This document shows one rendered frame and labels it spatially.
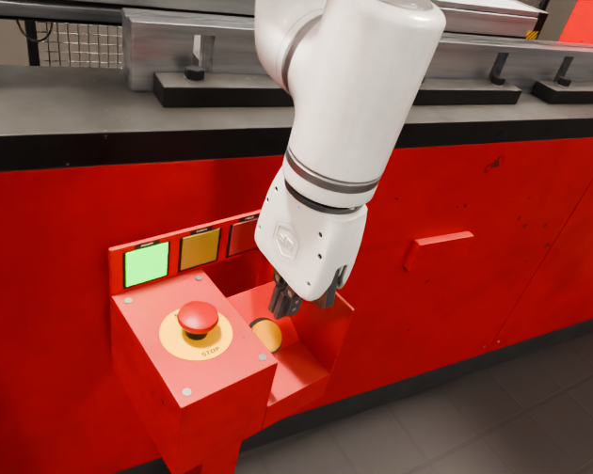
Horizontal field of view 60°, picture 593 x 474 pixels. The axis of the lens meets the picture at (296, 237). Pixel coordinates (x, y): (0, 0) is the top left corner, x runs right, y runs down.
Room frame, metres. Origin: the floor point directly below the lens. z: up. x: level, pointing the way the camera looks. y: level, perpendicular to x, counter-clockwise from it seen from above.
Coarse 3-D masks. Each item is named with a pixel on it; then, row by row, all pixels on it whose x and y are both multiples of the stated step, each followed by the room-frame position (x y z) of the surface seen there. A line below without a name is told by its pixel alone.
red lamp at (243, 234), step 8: (240, 224) 0.47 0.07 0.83; (248, 224) 0.48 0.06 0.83; (256, 224) 0.49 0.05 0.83; (232, 232) 0.47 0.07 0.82; (240, 232) 0.47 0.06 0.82; (248, 232) 0.48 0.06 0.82; (232, 240) 0.47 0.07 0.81; (240, 240) 0.48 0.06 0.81; (248, 240) 0.48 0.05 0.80; (232, 248) 0.47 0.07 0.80; (240, 248) 0.48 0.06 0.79; (248, 248) 0.49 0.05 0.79
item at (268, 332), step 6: (258, 324) 0.42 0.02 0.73; (264, 324) 0.42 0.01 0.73; (270, 324) 0.43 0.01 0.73; (276, 324) 0.43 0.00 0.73; (252, 330) 0.41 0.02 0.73; (258, 330) 0.41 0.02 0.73; (264, 330) 0.42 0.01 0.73; (270, 330) 0.42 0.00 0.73; (276, 330) 0.43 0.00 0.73; (258, 336) 0.41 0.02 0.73; (264, 336) 0.41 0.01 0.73; (270, 336) 0.42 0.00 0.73; (276, 336) 0.42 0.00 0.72; (264, 342) 0.41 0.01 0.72; (270, 342) 0.41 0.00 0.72; (276, 342) 0.41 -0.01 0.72; (270, 348) 0.40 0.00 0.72; (276, 348) 0.41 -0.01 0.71
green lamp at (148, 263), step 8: (144, 248) 0.39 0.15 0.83; (152, 248) 0.40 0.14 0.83; (160, 248) 0.40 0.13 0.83; (128, 256) 0.38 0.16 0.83; (136, 256) 0.39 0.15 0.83; (144, 256) 0.39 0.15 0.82; (152, 256) 0.40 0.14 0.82; (160, 256) 0.40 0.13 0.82; (128, 264) 0.38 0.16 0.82; (136, 264) 0.39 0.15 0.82; (144, 264) 0.39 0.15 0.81; (152, 264) 0.40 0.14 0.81; (160, 264) 0.40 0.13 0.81; (128, 272) 0.38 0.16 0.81; (136, 272) 0.39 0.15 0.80; (144, 272) 0.39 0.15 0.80; (152, 272) 0.40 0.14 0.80; (160, 272) 0.40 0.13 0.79; (128, 280) 0.38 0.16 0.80; (136, 280) 0.39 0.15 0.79; (144, 280) 0.39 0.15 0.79
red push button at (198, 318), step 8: (184, 304) 0.36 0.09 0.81; (192, 304) 0.36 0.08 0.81; (200, 304) 0.36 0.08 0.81; (208, 304) 0.36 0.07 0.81; (184, 312) 0.34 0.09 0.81; (192, 312) 0.34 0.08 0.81; (200, 312) 0.35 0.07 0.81; (208, 312) 0.35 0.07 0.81; (216, 312) 0.35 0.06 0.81; (184, 320) 0.33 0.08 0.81; (192, 320) 0.33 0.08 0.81; (200, 320) 0.34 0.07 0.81; (208, 320) 0.34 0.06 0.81; (216, 320) 0.35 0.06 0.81; (184, 328) 0.33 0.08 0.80; (192, 328) 0.33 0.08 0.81; (200, 328) 0.33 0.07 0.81; (208, 328) 0.33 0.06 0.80; (192, 336) 0.34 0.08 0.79; (200, 336) 0.34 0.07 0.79
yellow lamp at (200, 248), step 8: (208, 232) 0.44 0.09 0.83; (216, 232) 0.45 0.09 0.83; (184, 240) 0.42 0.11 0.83; (192, 240) 0.43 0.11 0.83; (200, 240) 0.44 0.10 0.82; (208, 240) 0.44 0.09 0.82; (216, 240) 0.45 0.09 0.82; (184, 248) 0.42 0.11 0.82; (192, 248) 0.43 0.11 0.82; (200, 248) 0.44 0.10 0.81; (208, 248) 0.45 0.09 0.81; (216, 248) 0.45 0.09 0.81; (184, 256) 0.42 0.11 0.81; (192, 256) 0.43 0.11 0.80; (200, 256) 0.44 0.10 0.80; (208, 256) 0.45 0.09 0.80; (184, 264) 0.43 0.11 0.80; (192, 264) 0.43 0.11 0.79
